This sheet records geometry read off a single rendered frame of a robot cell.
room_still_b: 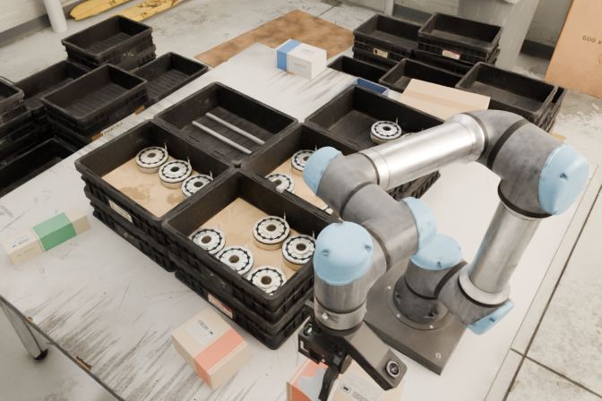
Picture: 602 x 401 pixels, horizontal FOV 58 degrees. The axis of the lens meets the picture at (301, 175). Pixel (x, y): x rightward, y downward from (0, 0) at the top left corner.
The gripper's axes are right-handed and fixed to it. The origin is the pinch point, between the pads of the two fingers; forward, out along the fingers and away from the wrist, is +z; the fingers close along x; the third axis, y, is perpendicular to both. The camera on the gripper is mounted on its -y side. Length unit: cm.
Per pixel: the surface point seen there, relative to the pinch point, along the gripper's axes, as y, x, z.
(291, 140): 64, -71, 20
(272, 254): 43, -33, 27
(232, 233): 57, -33, 27
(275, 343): 30, -17, 37
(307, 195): 49, -58, 27
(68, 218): 107, -12, 33
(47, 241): 107, -4, 36
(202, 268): 53, -17, 24
